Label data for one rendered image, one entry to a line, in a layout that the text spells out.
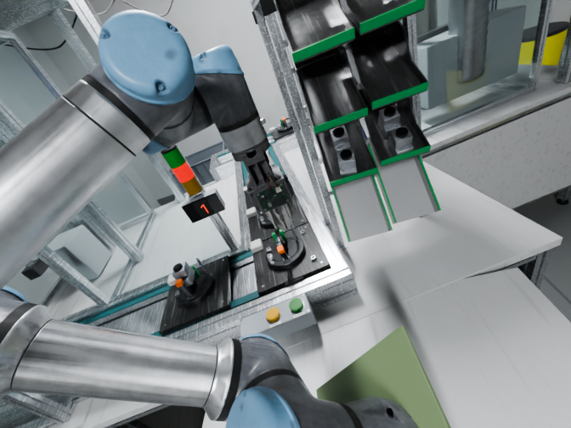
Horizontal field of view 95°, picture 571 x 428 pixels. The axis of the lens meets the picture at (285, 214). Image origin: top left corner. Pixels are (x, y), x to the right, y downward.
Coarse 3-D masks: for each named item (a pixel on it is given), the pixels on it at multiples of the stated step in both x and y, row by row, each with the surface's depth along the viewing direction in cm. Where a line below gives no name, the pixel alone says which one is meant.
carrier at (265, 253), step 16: (304, 224) 100; (256, 240) 99; (272, 240) 99; (288, 240) 93; (304, 240) 93; (256, 256) 95; (272, 256) 88; (288, 256) 85; (304, 256) 87; (320, 256) 84; (256, 272) 89; (272, 272) 86; (288, 272) 84; (304, 272) 81; (320, 272) 81; (272, 288) 81
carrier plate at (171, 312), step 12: (216, 264) 100; (228, 264) 97; (216, 276) 94; (228, 276) 92; (216, 288) 89; (228, 288) 87; (168, 300) 93; (204, 300) 87; (216, 300) 85; (228, 300) 83; (168, 312) 88; (180, 312) 86; (192, 312) 84; (204, 312) 83; (216, 312) 83; (168, 324) 84; (180, 324) 82
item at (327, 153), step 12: (324, 132) 83; (348, 132) 80; (360, 132) 75; (324, 144) 81; (360, 144) 77; (324, 156) 79; (360, 156) 75; (336, 168) 75; (360, 168) 73; (372, 168) 72; (336, 180) 71; (348, 180) 71
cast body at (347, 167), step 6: (342, 150) 69; (348, 150) 68; (342, 156) 68; (348, 156) 67; (354, 156) 68; (342, 162) 68; (348, 162) 68; (354, 162) 68; (342, 168) 70; (348, 168) 70; (354, 168) 70; (342, 174) 71; (348, 174) 71
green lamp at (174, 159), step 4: (176, 148) 77; (168, 152) 76; (172, 152) 76; (176, 152) 77; (180, 152) 79; (164, 156) 76; (168, 156) 76; (172, 156) 76; (176, 156) 77; (180, 156) 78; (168, 160) 77; (172, 160) 77; (176, 160) 77; (180, 160) 78; (184, 160) 79; (168, 164) 78; (172, 164) 77; (176, 164) 78; (180, 164) 78; (172, 168) 78
